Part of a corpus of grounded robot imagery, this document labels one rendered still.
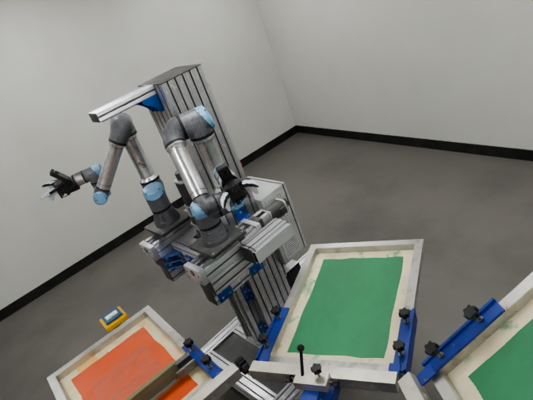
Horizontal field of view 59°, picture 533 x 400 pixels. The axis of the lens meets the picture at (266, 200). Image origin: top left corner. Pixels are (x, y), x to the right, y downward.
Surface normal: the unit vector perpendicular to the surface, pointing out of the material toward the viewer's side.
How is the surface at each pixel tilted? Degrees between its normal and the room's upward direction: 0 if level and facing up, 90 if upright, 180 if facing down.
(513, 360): 32
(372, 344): 0
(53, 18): 90
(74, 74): 90
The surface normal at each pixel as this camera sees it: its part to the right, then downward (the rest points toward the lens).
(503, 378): -0.77, -0.52
